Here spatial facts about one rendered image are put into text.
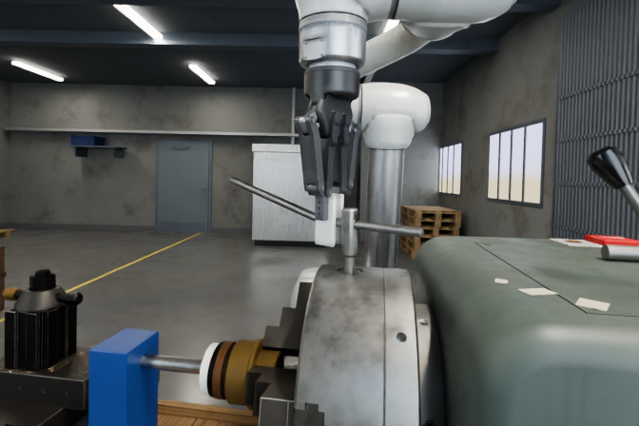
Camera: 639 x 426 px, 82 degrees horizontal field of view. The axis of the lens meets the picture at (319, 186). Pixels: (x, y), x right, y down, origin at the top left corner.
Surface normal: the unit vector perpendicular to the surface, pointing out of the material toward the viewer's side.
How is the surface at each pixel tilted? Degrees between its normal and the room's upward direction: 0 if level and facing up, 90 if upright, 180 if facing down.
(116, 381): 90
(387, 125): 106
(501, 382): 80
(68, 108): 90
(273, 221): 90
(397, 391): 63
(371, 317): 36
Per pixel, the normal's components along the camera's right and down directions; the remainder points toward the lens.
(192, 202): -0.01, 0.02
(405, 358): -0.10, -0.60
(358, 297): -0.04, -0.88
